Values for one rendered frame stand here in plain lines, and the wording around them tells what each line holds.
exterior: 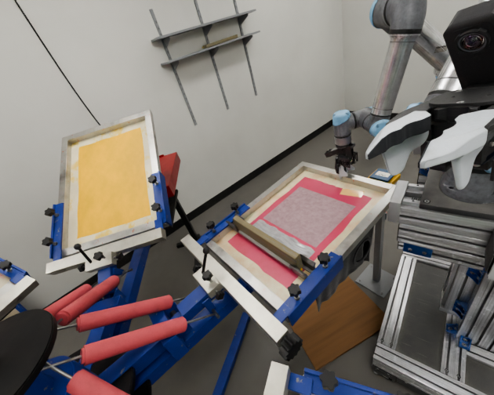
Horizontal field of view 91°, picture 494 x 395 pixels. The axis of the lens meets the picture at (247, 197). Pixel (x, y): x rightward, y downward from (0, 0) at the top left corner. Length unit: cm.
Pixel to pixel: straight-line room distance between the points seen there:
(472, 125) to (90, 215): 153
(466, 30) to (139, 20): 270
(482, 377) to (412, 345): 28
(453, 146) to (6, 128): 268
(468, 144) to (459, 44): 12
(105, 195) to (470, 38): 151
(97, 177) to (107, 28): 151
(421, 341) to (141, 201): 169
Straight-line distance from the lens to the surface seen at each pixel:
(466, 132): 27
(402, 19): 108
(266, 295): 96
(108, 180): 160
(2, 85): 268
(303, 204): 129
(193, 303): 100
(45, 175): 275
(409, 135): 31
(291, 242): 111
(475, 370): 181
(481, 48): 35
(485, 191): 90
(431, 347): 179
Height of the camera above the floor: 180
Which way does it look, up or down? 34 degrees down
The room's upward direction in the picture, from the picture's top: 18 degrees counter-clockwise
